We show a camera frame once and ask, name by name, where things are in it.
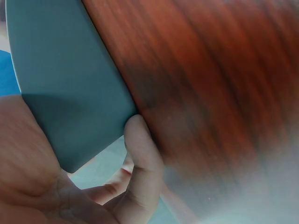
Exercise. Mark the person's left thumb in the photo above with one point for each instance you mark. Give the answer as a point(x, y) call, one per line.
point(25, 144)

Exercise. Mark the person's left hand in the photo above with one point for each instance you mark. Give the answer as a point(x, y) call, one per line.
point(46, 205)

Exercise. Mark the person's left fingers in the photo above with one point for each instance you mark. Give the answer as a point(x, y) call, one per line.
point(143, 168)

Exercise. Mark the teal matte dish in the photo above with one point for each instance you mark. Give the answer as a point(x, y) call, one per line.
point(70, 81)

